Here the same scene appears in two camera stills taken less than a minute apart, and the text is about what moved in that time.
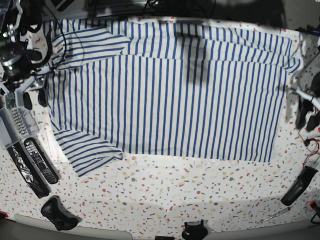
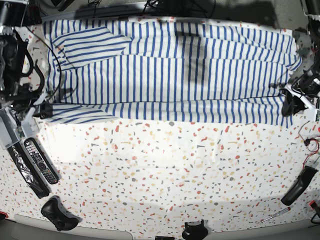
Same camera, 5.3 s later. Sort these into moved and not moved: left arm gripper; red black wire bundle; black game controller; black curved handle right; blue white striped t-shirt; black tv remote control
Moved: left arm gripper; blue white striped t-shirt
Not moved: black tv remote control; black game controller; black curved handle right; red black wire bundle
